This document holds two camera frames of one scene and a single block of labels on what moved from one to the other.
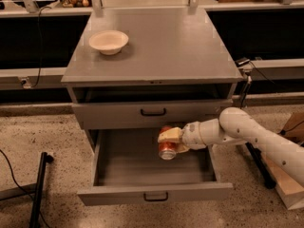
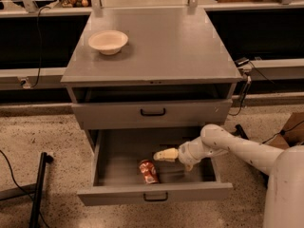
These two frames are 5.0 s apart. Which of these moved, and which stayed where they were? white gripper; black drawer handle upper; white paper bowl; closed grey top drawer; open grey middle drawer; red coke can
Moved: red coke can; white gripper
Stayed: open grey middle drawer; closed grey top drawer; black drawer handle upper; white paper bowl
